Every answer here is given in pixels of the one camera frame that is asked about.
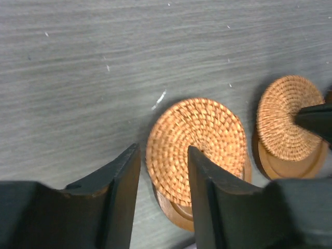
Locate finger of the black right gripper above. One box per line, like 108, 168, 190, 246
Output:
295, 103, 331, 145

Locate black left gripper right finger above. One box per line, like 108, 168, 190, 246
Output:
188, 146, 331, 248

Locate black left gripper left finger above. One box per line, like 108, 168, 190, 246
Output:
1, 144, 141, 248

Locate woven rattan coaster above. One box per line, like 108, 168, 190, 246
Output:
146, 98, 247, 206
256, 75, 325, 161

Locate brown wooden coaster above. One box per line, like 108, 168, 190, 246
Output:
153, 155, 252, 232
252, 131, 328, 180

